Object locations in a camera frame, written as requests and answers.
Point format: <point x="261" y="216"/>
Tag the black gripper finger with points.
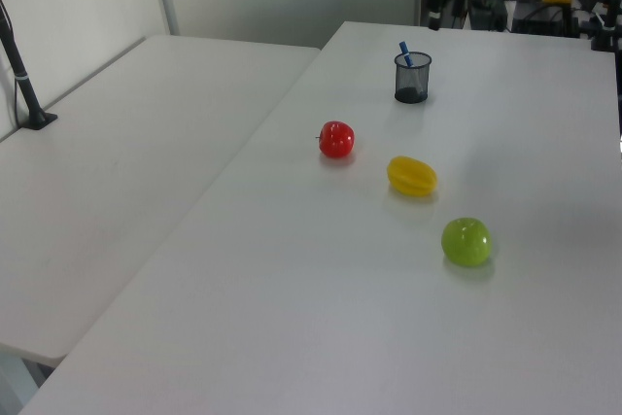
<point x="437" y="21"/>
<point x="432" y="21"/>

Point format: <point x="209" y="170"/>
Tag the blue marker pen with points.
<point x="406" y="54"/>

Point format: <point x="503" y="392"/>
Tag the black mesh pen cup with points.
<point x="412" y="82"/>

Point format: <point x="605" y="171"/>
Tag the red toy apple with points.
<point x="336" y="140"/>

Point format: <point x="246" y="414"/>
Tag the yellow toy starfruit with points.
<point x="413" y="177"/>

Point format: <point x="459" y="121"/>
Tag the black table clamp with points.
<point x="605" y="33"/>

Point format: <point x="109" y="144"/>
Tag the green toy apple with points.
<point x="466" y="242"/>

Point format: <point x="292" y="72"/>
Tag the white adjacent table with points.
<point x="121" y="167"/>

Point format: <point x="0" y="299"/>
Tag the black camera pole with band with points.
<point x="22" y="79"/>

